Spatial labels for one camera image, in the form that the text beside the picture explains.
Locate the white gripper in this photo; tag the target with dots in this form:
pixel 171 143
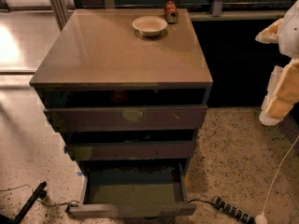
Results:
pixel 290 34

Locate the grey drawer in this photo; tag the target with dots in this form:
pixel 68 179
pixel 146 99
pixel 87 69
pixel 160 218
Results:
pixel 143 118
pixel 128 189
pixel 131 151

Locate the grey drawer cabinet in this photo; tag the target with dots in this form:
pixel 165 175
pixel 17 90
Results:
pixel 100 60

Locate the orange soda can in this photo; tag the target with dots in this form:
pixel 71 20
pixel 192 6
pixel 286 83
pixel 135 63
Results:
pixel 170 12

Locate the white bowl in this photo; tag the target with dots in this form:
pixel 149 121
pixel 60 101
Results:
pixel 149 25

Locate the black power strip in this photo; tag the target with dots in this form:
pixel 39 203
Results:
pixel 232 211

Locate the black stand leg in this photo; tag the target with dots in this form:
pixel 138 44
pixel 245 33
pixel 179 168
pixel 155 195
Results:
pixel 38 193

